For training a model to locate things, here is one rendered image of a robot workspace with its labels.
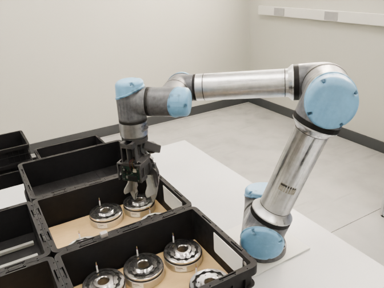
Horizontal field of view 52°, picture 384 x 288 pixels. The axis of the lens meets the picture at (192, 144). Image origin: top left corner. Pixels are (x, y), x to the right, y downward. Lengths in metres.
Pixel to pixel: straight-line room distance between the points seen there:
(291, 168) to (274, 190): 0.08
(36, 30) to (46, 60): 0.27
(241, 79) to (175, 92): 0.19
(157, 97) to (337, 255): 0.77
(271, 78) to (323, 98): 0.20
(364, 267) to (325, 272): 0.12
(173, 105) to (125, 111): 0.13
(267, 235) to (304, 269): 0.27
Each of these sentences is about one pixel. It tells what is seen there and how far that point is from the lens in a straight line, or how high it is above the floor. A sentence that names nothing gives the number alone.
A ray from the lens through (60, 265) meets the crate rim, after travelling 1.02.
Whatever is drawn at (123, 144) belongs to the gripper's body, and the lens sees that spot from 1.05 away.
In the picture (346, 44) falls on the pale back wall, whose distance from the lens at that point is 3.94.
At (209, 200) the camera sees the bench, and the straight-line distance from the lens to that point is 1.61.
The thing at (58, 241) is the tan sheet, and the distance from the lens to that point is 1.27.
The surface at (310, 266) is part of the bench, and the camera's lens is 1.32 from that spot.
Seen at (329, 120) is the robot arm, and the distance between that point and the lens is 0.93.
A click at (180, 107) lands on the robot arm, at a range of 0.98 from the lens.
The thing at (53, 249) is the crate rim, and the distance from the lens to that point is 1.07.
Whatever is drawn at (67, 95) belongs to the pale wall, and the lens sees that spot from 4.03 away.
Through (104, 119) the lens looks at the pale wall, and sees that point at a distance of 4.21.
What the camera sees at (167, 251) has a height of 0.86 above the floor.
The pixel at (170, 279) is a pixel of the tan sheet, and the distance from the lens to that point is 1.07.
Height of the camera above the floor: 1.55
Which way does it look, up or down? 24 degrees down
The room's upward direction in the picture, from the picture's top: 3 degrees counter-clockwise
